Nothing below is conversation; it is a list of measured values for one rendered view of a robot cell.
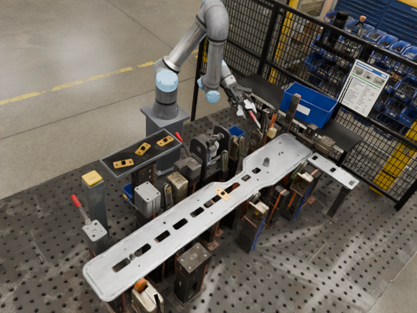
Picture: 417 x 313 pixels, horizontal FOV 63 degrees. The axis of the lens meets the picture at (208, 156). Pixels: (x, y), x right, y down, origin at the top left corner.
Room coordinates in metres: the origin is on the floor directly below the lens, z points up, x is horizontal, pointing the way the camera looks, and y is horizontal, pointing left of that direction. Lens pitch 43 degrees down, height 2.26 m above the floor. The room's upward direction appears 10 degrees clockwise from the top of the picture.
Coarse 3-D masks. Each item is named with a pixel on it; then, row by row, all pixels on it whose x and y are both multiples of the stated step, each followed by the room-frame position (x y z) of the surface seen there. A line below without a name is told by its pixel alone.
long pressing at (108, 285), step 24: (288, 144) 1.56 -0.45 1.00; (264, 168) 1.32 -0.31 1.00; (288, 168) 1.35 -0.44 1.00; (240, 192) 1.12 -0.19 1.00; (168, 216) 0.90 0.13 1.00; (216, 216) 0.95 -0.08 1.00; (120, 240) 0.74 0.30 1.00; (144, 240) 0.76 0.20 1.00; (168, 240) 0.78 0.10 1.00; (96, 264) 0.62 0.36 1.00; (144, 264) 0.66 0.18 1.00; (96, 288) 0.53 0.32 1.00; (120, 288) 0.55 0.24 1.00
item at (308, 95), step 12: (300, 84) 1.99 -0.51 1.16; (288, 96) 1.86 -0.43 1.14; (312, 96) 1.94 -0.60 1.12; (324, 96) 1.91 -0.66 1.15; (288, 108) 1.85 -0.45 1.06; (300, 108) 1.81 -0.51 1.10; (312, 108) 1.78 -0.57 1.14; (324, 108) 1.89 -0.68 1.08; (312, 120) 1.76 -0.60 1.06; (324, 120) 1.73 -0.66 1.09
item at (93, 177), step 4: (92, 172) 0.95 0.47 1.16; (96, 172) 0.95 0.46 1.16; (84, 176) 0.91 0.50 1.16; (88, 176) 0.92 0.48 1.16; (92, 176) 0.92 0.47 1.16; (96, 176) 0.93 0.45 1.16; (100, 176) 0.93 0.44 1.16; (84, 180) 0.90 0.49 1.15; (88, 180) 0.90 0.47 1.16; (92, 180) 0.90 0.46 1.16; (96, 180) 0.91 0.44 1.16; (100, 180) 0.92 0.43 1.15; (88, 184) 0.88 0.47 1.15
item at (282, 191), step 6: (276, 192) 1.19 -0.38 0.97; (282, 192) 1.18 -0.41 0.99; (288, 192) 1.19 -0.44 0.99; (276, 198) 1.18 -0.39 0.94; (282, 198) 1.16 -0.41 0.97; (270, 204) 1.20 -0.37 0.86; (276, 204) 1.17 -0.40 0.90; (282, 204) 1.17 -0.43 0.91; (270, 210) 1.19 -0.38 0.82; (276, 210) 1.17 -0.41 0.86; (270, 216) 1.18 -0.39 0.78; (276, 216) 1.19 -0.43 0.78; (264, 222) 1.18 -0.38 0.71; (270, 222) 1.17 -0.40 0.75; (270, 228) 1.15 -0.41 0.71
